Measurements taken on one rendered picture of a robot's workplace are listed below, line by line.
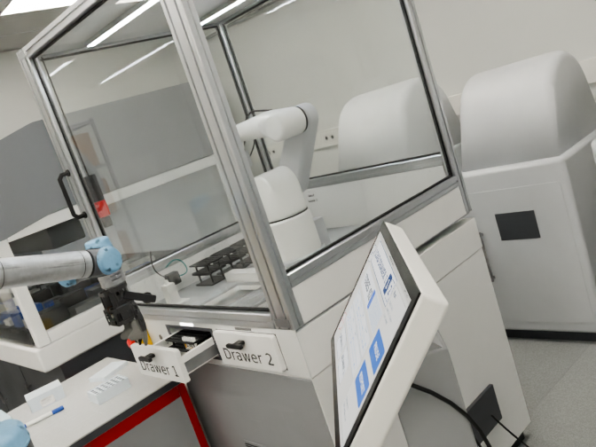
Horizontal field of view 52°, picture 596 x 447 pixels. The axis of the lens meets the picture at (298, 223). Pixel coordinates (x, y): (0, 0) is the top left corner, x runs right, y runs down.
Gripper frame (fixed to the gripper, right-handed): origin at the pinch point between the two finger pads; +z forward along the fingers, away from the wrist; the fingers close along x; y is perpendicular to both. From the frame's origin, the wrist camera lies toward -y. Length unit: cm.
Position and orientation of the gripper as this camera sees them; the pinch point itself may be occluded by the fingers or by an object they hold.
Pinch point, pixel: (144, 340)
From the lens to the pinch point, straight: 203.1
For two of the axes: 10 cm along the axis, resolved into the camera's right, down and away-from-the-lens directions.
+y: -6.8, 3.6, -6.4
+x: 6.6, -0.8, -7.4
